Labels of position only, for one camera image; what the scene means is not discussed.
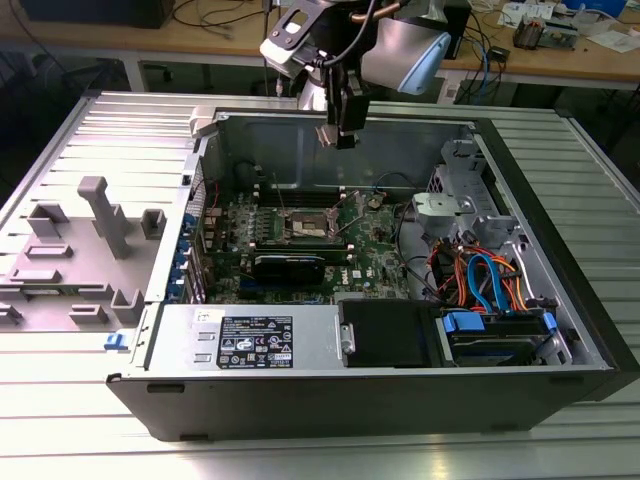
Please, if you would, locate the silver CPU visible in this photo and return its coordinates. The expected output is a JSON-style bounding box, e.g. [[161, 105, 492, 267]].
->
[[314, 123, 340, 148]]

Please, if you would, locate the metal socket cover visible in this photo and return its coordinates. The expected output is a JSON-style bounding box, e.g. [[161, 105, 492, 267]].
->
[[331, 190, 367, 237]]

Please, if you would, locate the metal locking lever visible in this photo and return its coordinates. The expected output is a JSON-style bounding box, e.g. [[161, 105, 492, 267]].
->
[[273, 171, 291, 218]]

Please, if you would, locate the CPU socket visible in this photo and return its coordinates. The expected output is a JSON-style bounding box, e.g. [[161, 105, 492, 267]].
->
[[282, 204, 341, 244]]

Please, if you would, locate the CPU heat sink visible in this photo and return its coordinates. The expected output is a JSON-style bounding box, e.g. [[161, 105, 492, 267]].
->
[[513, 13, 547, 51]]

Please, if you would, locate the black drive bay cover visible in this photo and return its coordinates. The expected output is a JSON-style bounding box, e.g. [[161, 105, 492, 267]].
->
[[337, 299, 442, 370]]

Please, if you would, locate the tall black box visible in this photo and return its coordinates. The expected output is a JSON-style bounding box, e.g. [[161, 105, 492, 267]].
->
[[439, 0, 472, 62]]

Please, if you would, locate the green motherboard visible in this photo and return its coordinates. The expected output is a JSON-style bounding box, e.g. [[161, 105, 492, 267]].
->
[[199, 185, 417, 306]]

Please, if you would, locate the black graphics card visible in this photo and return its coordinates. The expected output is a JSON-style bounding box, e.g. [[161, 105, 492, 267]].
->
[[249, 252, 329, 287]]

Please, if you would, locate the white printed card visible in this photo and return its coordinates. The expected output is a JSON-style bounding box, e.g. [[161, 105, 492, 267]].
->
[[498, 0, 527, 27]]

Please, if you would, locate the wooden desk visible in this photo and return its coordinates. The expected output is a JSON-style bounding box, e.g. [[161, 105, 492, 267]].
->
[[0, 0, 281, 57], [439, 0, 640, 92]]

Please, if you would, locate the wide black box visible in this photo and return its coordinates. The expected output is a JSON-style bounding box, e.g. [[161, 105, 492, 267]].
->
[[19, 0, 177, 30]]

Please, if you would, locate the white paper sheet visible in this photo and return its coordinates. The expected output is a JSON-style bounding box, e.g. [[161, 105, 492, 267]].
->
[[586, 25, 640, 55]]

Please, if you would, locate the hard disk blue carrier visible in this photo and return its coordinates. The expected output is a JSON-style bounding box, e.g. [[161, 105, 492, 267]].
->
[[438, 308, 559, 370]]

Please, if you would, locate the silver power supply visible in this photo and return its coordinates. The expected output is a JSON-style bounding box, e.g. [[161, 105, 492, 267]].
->
[[130, 303, 346, 371]]

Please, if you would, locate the black PC case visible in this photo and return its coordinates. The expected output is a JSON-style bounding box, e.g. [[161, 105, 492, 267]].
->
[[104, 102, 640, 444]]

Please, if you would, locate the gray parts rack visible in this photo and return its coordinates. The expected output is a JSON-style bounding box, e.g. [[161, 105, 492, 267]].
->
[[0, 174, 169, 331]]

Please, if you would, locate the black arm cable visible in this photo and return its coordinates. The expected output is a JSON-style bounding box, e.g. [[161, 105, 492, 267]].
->
[[312, 0, 379, 71]]

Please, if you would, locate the copper cable fitting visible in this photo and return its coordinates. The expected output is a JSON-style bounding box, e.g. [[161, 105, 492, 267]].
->
[[348, 1, 402, 26]]

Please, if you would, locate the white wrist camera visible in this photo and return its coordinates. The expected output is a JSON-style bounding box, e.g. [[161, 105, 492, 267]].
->
[[258, 0, 329, 80]]

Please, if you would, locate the silver round metal bracket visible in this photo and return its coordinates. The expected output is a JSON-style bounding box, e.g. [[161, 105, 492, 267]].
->
[[410, 192, 476, 244]]

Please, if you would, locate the blue hanging cable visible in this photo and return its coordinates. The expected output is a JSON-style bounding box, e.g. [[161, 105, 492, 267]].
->
[[474, 42, 496, 104]]

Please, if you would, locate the red fan wire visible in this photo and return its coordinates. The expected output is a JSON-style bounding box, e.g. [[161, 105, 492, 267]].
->
[[189, 177, 222, 209]]

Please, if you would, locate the blue data wire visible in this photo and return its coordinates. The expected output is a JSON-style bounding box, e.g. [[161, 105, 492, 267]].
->
[[466, 252, 507, 315]]

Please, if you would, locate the orange wire bundle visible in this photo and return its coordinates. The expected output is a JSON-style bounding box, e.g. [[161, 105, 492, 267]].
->
[[430, 237, 530, 315]]

